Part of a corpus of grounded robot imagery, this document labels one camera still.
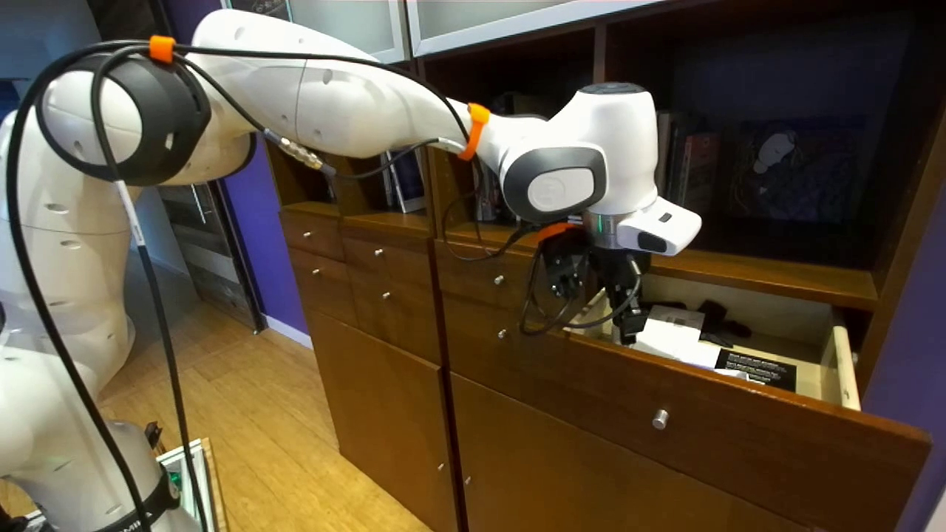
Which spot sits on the white box in drawer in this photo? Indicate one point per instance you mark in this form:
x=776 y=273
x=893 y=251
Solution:
x=674 y=335

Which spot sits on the black labelled box in drawer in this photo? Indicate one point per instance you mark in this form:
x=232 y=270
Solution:
x=771 y=373

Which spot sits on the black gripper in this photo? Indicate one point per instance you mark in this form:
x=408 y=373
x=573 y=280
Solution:
x=622 y=274

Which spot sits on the brown wooden cabinet unit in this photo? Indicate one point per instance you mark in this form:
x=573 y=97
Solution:
x=415 y=329

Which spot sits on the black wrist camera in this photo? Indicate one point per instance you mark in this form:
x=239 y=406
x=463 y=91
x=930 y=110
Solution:
x=566 y=263

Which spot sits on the silver drawer knob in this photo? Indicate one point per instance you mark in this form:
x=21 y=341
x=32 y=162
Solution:
x=661 y=421

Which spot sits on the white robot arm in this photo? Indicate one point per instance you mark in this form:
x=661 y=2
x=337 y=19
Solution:
x=115 y=115

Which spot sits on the open wooden drawer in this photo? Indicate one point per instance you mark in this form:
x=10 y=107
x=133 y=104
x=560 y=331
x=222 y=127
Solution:
x=808 y=453

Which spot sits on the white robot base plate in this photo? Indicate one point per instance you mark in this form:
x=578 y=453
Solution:
x=195 y=484

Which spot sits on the dark picture on shelf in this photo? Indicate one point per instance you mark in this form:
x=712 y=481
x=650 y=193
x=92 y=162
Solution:
x=797 y=168

